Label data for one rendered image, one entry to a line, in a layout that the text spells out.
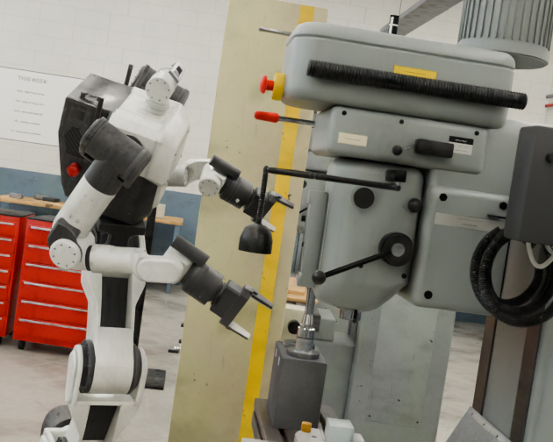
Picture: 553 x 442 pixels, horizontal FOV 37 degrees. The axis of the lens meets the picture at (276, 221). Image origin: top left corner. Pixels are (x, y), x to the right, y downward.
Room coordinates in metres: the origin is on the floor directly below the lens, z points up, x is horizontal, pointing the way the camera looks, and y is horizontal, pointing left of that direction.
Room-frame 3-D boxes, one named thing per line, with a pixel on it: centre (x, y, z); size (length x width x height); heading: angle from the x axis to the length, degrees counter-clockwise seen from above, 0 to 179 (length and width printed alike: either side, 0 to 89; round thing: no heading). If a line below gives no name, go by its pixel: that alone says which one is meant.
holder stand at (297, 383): (2.26, -0.12, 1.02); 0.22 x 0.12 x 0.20; 5
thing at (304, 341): (2.21, -0.12, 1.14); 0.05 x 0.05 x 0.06
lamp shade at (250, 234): (1.79, 0.04, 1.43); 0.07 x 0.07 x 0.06
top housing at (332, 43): (1.83, -0.21, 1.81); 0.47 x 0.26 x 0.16; 96
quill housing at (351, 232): (1.83, -0.20, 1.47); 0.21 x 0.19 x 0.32; 6
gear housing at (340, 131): (1.83, -0.23, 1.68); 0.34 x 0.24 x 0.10; 96
